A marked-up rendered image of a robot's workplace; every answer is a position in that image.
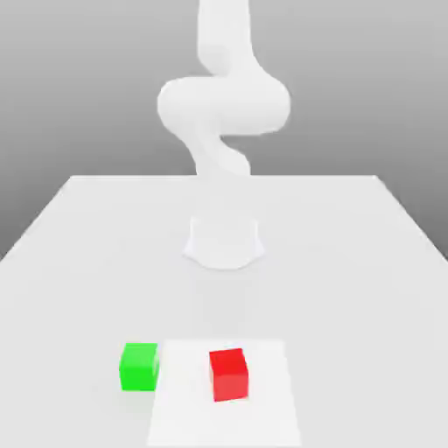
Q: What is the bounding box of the small red cube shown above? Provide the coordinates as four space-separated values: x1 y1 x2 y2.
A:
208 347 250 403

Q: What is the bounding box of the small green cube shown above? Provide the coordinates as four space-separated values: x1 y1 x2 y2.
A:
118 342 161 392

